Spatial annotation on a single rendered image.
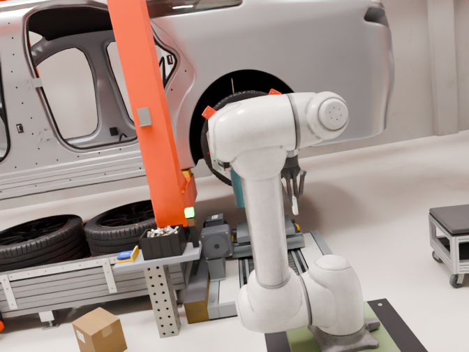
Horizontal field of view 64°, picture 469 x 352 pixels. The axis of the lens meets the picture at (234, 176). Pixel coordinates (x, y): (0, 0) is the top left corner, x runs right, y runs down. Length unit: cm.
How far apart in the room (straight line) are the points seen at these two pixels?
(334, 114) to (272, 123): 13
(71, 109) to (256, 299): 539
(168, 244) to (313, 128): 123
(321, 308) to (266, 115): 64
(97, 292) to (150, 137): 100
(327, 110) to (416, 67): 570
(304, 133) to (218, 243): 151
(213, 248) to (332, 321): 118
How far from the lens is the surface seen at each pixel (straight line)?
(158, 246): 192
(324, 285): 120
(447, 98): 658
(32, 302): 263
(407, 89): 644
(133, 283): 236
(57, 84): 632
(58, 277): 248
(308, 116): 83
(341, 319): 126
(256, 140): 82
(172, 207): 206
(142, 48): 200
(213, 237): 225
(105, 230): 244
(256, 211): 95
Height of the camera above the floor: 118
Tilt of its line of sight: 12 degrees down
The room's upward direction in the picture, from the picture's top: 10 degrees counter-clockwise
